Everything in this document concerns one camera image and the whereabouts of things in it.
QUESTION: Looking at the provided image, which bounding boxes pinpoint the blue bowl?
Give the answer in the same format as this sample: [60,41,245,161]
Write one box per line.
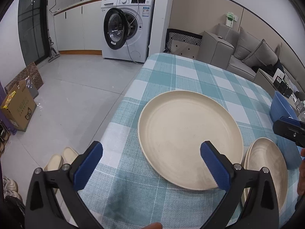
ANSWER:
[270,91,302,170]

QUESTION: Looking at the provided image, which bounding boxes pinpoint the beige plate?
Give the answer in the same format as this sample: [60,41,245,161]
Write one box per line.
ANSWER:
[241,137,288,210]
[137,90,243,191]

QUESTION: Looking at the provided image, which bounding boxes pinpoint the kitchen counter cabinets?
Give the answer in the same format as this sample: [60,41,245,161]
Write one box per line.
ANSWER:
[54,0,103,55]

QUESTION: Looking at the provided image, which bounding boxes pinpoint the person's right hand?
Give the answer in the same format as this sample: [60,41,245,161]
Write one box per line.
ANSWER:
[297,160,305,196]

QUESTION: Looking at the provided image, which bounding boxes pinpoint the person's left hand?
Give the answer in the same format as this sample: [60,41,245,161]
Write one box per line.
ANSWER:
[141,222,163,229]

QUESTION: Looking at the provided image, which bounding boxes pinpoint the black storage box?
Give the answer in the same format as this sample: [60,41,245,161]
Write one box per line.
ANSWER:
[274,76,293,98]

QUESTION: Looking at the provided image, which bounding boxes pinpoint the grey bedside cabinet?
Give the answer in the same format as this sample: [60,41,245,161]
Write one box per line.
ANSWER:
[254,69,302,98]

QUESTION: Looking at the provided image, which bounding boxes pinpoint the white box on cabinet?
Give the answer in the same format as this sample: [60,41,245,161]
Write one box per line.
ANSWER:
[273,68,285,80]

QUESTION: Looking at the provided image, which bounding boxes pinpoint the beige slippers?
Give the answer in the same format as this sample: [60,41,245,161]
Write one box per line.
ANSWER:
[42,146,79,195]

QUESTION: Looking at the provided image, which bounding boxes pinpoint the grey cushion right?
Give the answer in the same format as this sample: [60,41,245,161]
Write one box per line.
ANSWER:
[243,39,278,68]

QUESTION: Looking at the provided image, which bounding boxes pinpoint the grey cushion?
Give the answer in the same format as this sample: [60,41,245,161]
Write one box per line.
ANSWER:
[234,27,261,60]
[243,39,278,68]

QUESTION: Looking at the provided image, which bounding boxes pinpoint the grey sofa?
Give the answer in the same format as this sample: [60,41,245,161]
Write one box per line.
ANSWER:
[197,24,284,82]

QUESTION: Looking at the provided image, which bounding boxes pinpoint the grey cushion left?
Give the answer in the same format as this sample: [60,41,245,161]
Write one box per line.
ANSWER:
[234,27,261,60]

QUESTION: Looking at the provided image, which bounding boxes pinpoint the teal checked tablecloth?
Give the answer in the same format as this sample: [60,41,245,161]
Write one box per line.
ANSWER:
[77,52,301,229]

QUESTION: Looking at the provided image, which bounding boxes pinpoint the cardboard box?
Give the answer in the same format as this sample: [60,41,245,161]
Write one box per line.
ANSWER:
[1,80,37,132]

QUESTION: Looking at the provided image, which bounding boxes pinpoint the folded patterned chair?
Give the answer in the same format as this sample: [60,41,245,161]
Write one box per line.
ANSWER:
[163,28,203,60]

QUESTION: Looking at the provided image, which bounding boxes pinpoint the white washing machine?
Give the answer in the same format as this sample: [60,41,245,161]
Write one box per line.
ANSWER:
[101,0,155,63]

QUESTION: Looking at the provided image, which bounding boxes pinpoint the wall socket with charger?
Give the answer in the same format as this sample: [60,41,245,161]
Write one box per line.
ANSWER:
[225,12,238,28]

